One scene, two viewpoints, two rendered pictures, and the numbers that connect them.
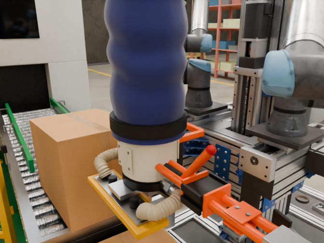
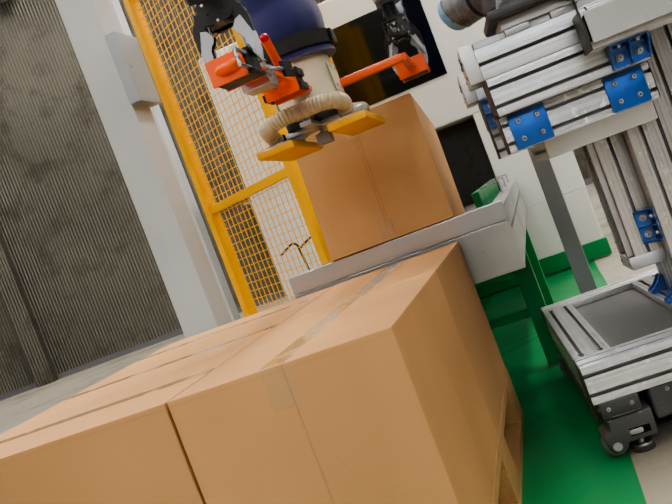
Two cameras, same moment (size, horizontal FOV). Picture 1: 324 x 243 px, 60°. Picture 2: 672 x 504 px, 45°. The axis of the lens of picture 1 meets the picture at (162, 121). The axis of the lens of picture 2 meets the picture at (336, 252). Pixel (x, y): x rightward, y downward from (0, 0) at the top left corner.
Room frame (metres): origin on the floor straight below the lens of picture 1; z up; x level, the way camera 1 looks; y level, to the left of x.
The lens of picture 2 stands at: (-0.72, -1.47, 0.72)
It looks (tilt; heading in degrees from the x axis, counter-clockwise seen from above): 2 degrees down; 47
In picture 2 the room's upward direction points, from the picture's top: 21 degrees counter-clockwise
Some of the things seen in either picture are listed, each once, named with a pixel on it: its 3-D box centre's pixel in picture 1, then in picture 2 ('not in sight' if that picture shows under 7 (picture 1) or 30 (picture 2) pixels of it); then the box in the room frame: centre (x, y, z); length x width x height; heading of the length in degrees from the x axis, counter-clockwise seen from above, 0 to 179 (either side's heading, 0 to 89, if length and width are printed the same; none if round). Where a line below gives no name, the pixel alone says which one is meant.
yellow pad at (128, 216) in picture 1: (123, 194); (289, 145); (0.73, 0.12, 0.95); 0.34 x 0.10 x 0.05; 35
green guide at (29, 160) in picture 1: (11, 129); not in sight; (2.23, 1.28, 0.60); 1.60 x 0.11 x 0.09; 33
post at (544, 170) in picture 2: not in sight; (557, 204); (1.84, 0.12, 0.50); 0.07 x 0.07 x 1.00; 33
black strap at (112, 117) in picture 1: (149, 118); (293, 52); (0.78, 0.04, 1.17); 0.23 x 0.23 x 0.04
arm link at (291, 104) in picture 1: (294, 89); not in sight; (1.04, -0.50, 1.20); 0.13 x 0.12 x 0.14; 65
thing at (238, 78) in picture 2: not in sight; (233, 70); (0.29, -0.30, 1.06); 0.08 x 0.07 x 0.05; 35
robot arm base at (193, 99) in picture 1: (198, 94); not in sight; (1.44, -0.19, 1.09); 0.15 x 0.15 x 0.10
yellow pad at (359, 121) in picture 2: not in sight; (356, 118); (0.84, -0.04, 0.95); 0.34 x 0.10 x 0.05; 35
